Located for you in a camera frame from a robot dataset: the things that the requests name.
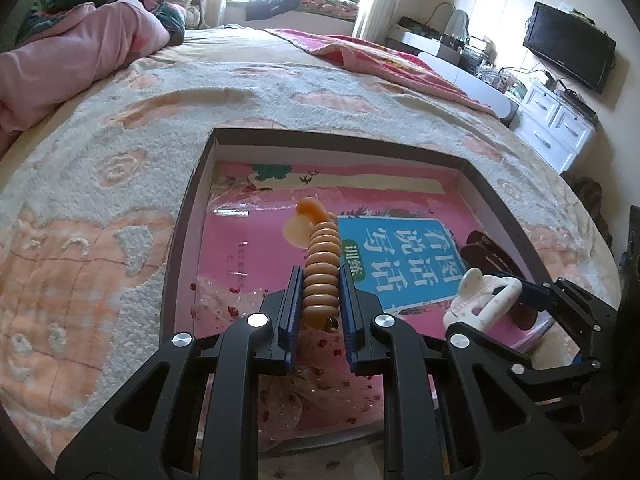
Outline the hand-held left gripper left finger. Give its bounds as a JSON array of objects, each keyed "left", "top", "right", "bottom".
[{"left": 55, "top": 266, "right": 304, "bottom": 480}]

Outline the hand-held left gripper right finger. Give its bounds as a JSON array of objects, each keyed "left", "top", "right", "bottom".
[{"left": 339, "top": 264, "right": 588, "bottom": 480}]

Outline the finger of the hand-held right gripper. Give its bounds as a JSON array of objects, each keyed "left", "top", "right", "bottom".
[
  {"left": 507, "top": 359, "right": 603, "bottom": 403},
  {"left": 517, "top": 277, "right": 621, "bottom": 361}
]

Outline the white hair claw clip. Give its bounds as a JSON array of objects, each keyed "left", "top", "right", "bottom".
[{"left": 444, "top": 267, "right": 523, "bottom": 333}]

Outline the shallow cardboard box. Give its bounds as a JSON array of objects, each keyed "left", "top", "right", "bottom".
[{"left": 159, "top": 127, "right": 563, "bottom": 461}]

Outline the pink book with blue label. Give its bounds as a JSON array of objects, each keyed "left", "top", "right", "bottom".
[{"left": 200, "top": 160, "right": 551, "bottom": 356}]

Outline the sheer red-dotted scrunchie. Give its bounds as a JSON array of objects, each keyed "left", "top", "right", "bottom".
[{"left": 190, "top": 277, "right": 386, "bottom": 431}]

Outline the dark brown hair clip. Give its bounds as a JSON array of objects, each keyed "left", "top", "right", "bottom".
[{"left": 460, "top": 230, "right": 541, "bottom": 331}]

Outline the dark brown cloth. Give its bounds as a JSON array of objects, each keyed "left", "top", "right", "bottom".
[{"left": 560, "top": 170, "right": 613, "bottom": 248}]

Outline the white drawer cabinet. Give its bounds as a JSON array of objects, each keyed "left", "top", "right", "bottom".
[{"left": 510, "top": 81, "right": 598, "bottom": 173}]

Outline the black set-top box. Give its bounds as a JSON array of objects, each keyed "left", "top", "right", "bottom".
[{"left": 565, "top": 89, "right": 598, "bottom": 121}]

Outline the white desk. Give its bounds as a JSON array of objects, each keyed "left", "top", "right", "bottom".
[{"left": 387, "top": 25, "right": 521, "bottom": 121}]

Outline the pink printed blanket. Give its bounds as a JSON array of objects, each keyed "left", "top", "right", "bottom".
[{"left": 265, "top": 27, "right": 493, "bottom": 113}]

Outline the black television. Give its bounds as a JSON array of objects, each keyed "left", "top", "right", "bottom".
[{"left": 522, "top": 1, "right": 617, "bottom": 95}]

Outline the dark clothing pile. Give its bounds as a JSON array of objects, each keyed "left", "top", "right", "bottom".
[{"left": 245, "top": 0, "right": 361, "bottom": 21}]

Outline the pink quilt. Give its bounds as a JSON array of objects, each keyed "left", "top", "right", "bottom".
[{"left": 0, "top": 0, "right": 171, "bottom": 148}]

